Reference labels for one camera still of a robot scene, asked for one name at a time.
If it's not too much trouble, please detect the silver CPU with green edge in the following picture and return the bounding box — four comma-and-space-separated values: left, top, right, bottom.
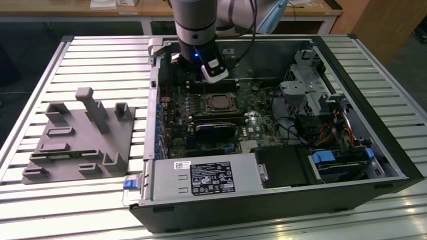
210, 96, 231, 108

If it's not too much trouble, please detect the black RAM slot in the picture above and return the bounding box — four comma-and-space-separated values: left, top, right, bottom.
193, 112, 251, 119
187, 78, 242, 86
193, 118, 251, 126
187, 84, 242, 93

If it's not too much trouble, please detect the black drive bay cover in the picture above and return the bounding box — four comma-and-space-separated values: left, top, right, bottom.
255, 146, 317, 189

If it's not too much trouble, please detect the black graphics card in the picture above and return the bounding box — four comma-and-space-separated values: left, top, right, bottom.
195, 122, 237, 141

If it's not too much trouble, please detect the green motherboard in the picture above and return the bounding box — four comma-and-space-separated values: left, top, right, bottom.
157, 79, 289, 160

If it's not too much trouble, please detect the grey metal drive cage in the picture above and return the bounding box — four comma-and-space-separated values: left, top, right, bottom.
279, 48, 349, 118

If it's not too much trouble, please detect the white box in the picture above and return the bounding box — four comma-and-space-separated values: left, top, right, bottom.
90, 0, 119, 11

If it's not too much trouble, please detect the silver chipset heatsink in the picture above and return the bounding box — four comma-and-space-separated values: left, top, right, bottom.
239, 139, 261, 154

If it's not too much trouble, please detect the grey parts rack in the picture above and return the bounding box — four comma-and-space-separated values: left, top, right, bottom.
21, 86, 139, 185

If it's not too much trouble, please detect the grey power supply with label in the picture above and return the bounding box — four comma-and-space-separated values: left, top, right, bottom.
142, 152, 267, 204

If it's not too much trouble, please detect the wooden desk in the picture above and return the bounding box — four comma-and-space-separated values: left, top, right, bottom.
0, 0, 343, 36

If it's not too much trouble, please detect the blue case tab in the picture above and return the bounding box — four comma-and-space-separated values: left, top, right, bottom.
122, 175, 141, 191

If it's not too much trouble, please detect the green RAM stick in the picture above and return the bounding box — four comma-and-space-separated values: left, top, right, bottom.
45, 152, 83, 159

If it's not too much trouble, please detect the hard disk in blue carrier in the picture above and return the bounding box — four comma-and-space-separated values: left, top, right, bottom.
309, 149, 374, 182

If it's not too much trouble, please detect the wooden cabinet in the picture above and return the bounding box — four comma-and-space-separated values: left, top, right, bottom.
352, 0, 427, 65

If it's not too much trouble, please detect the black PC case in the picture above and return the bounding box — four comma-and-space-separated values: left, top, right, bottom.
129, 33, 426, 235

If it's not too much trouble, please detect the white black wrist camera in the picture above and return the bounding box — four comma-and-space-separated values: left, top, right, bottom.
199, 58, 231, 85

